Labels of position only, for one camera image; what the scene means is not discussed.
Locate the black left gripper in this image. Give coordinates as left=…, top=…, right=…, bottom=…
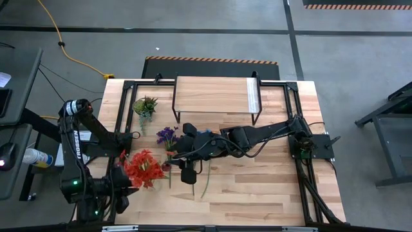
left=91, top=164, right=140, bottom=215

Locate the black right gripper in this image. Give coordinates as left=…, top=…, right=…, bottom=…
left=176, top=122, right=228, bottom=186

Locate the purple artificial flower bunch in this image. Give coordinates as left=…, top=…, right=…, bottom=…
left=156, top=126, right=180, bottom=190

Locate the green flower stem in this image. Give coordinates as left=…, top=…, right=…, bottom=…
left=200, top=159, right=212, bottom=199

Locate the red artificial flower bunch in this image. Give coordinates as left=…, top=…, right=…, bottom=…
left=119, top=148, right=173, bottom=190

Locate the succulent plant in black pot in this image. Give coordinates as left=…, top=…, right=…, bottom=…
left=132, top=95, right=159, bottom=136

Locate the black floor mat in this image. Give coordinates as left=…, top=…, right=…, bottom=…
left=141, top=55, right=281, bottom=81

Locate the white spray bottle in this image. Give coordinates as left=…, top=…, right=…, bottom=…
left=22, top=148, right=54, bottom=169

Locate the black computer mouse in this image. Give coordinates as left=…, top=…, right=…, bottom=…
left=0, top=142, right=17, bottom=171

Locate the grey desk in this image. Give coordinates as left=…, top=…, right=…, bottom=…
left=0, top=47, right=44, bottom=201

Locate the white paper sheet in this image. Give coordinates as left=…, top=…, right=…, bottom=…
left=0, top=71, right=12, bottom=88

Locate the black metal table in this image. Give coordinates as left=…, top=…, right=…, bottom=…
left=355, top=81, right=412, bottom=188

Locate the wooden shelf with black frame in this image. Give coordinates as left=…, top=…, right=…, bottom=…
left=172, top=70, right=263, bottom=126

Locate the yellow cable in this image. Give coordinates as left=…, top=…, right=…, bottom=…
left=37, top=0, right=115, bottom=81

